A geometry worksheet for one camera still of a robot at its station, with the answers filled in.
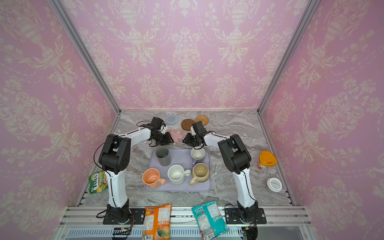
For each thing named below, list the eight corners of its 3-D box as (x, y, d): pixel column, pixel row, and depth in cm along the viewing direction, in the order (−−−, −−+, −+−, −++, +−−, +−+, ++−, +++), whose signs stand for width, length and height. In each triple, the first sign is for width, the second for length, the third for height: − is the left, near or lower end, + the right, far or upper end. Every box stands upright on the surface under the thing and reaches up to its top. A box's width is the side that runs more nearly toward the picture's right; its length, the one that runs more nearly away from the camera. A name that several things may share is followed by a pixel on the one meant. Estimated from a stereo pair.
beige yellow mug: (190, 186, 84) (190, 181, 78) (191, 168, 91) (190, 162, 85) (208, 186, 84) (209, 181, 78) (207, 168, 91) (208, 162, 85)
